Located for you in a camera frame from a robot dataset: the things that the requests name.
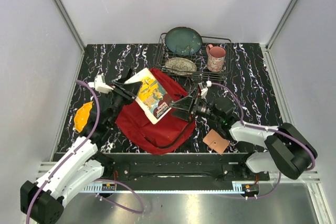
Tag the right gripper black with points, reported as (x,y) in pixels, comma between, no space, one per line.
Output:
(186,104)

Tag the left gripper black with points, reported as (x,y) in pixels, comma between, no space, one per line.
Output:
(128,91)

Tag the yellow paperback book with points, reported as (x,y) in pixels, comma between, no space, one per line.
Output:
(152,97)

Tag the red backpack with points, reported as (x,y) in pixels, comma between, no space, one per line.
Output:
(165,136)

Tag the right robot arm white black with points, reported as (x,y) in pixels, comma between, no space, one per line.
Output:
(286,150)

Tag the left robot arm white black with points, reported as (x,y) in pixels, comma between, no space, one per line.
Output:
(44,200)

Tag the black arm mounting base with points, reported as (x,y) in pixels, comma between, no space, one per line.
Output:
(131,166)

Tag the patterned beige plate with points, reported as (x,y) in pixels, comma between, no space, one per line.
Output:
(180,66)

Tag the orange perforated plate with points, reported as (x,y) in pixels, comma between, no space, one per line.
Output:
(82,116)

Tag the pink patterned mug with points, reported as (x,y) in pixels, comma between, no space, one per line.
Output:
(216,57)

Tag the teal ceramic plate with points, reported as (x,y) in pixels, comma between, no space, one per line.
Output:
(183,41)

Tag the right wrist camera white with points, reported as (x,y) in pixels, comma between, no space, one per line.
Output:
(203,88)

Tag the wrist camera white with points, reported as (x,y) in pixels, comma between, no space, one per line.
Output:
(100,85)
(203,88)

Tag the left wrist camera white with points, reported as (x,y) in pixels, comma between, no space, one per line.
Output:
(100,85)

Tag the black wire dish rack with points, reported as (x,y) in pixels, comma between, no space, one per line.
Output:
(206,59)

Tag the aluminium frame rail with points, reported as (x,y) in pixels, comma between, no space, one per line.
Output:
(178,183)

